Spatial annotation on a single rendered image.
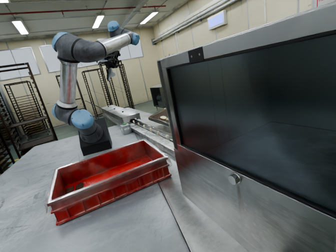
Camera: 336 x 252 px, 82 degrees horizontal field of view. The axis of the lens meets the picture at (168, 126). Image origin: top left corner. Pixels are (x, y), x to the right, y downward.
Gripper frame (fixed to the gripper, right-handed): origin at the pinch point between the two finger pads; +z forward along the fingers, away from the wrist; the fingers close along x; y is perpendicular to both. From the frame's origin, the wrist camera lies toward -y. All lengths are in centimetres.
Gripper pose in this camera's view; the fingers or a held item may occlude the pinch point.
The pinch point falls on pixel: (101, 73)
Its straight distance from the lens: 138.6
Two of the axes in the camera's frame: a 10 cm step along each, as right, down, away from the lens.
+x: 2.0, 4.9, 8.5
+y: 9.7, 0.4, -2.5
